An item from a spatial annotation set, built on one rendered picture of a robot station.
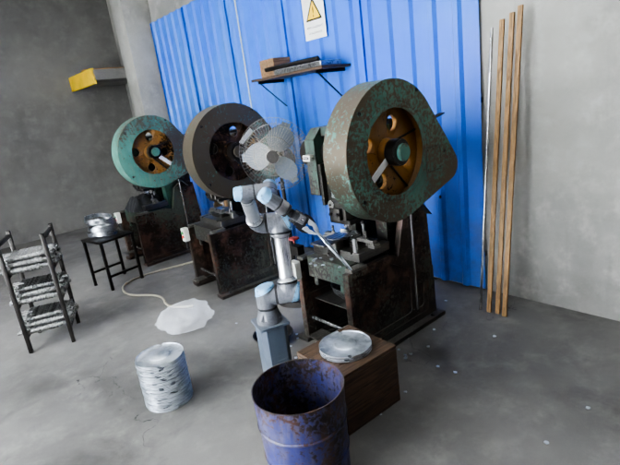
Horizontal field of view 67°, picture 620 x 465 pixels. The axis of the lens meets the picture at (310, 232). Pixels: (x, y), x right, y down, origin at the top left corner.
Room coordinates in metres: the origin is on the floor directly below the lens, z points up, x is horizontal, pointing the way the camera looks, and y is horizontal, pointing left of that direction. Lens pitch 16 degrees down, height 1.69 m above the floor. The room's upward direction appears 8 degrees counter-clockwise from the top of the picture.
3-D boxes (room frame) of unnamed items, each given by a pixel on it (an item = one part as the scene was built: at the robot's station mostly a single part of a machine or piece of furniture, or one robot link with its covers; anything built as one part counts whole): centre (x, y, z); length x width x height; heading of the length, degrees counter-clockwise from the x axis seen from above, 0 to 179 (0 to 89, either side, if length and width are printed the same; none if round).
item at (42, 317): (3.71, 2.30, 0.47); 0.46 x 0.43 x 0.95; 109
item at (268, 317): (2.55, 0.31, 0.50); 0.15 x 0.15 x 0.10
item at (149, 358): (2.57, 1.01, 0.31); 0.29 x 0.29 x 0.01
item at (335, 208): (3.04, -0.23, 1.04); 0.17 x 0.15 x 0.30; 129
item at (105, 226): (4.96, 2.21, 0.40); 0.45 x 0.40 x 0.79; 51
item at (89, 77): (8.16, 2.93, 2.44); 1.25 x 0.92 x 0.27; 39
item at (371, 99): (2.87, -0.56, 1.33); 1.03 x 0.28 x 0.82; 129
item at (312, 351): (2.29, -0.11, 0.18); 0.40 x 0.38 x 0.35; 126
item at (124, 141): (5.98, 1.69, 0.87); 1.53 x 0.99 x 1.74; 132
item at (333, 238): (2.96, -0.13, 0.72); 0.25 x 0.14 x 0.14; 129
